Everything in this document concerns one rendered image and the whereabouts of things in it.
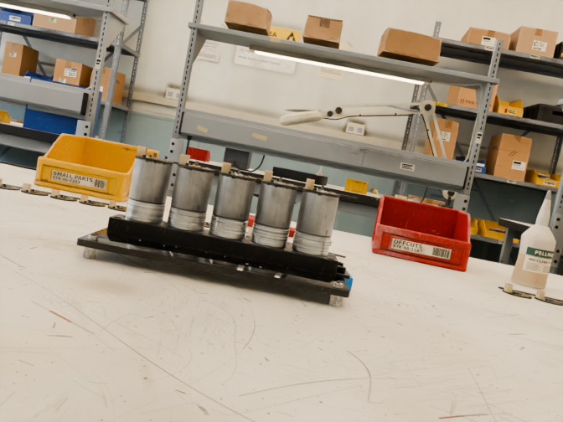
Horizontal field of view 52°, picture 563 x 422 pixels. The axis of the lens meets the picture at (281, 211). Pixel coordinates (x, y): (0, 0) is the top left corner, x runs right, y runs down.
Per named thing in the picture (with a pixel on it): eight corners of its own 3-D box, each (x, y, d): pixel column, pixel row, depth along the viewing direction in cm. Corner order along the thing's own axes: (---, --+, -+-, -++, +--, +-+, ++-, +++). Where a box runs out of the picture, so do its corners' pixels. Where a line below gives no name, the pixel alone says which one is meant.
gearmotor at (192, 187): (198, 247, 37) (212, 169, 37) (160, 239, 37) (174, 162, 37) (203, 242, 40) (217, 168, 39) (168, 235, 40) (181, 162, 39)
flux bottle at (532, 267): (534, 289, 58) (558, 191, 57) (503, 280, 60) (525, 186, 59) (551, 290, 60) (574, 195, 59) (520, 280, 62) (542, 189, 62)
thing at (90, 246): (336, 284, 40) (339, 268, 40) (346, 310, 33) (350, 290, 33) (111, 239, 40) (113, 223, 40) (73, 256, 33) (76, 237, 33)
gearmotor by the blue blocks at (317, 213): (326, 272, 37) (342, 194, 37) (288, 265, 37) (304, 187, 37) (323, 265, 40) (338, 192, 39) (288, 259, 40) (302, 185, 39)
